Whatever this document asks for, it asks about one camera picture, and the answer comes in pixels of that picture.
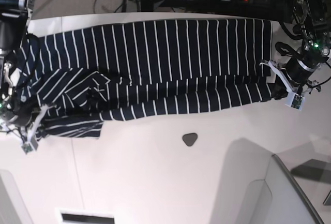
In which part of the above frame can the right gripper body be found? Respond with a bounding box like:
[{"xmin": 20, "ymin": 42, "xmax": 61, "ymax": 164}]
[{"xmin": 1, "ymin": 95, "xmax": 40, "ymax": 136}]

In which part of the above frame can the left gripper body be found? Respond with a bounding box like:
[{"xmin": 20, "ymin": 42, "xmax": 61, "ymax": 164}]
[{"xmin": 275, "ymin": 41, "xmax": 330, "ymax": 88}]

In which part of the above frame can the navy white striped t-shirt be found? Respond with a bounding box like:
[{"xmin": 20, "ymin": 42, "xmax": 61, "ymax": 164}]
[{"xmin": 14, "ymin": 19, "xmax": 274, "ymax": 140}]

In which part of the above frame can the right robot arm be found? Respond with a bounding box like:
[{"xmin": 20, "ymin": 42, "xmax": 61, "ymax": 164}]
[{"xmin": 1, "ymin": 0, "xmax": 51, "ymax": 154}]

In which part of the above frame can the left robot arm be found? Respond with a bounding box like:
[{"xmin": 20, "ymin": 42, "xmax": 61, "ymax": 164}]
[{"xmin": 260, "ymin": 0, "xmax": 330, "ymax": 110}]

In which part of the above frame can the dark triangular table mark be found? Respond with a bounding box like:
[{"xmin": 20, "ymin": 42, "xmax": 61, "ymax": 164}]
[{"xmin": 182, "ymin": 133, "xmax": 198, "ymax": 147}]

